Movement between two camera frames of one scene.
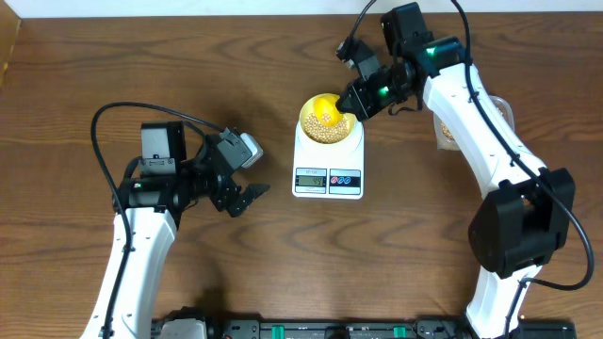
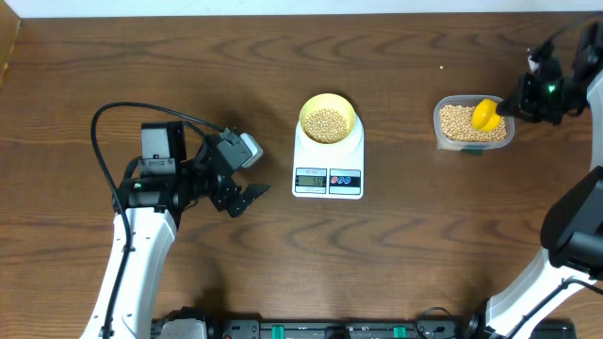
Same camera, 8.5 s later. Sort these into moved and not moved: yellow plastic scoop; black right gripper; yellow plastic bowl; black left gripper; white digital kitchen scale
Moved: yellow plastic scoop; black right gripper
Not moved: white digital kitchen scale; yellow plastic bowl; black left gripper
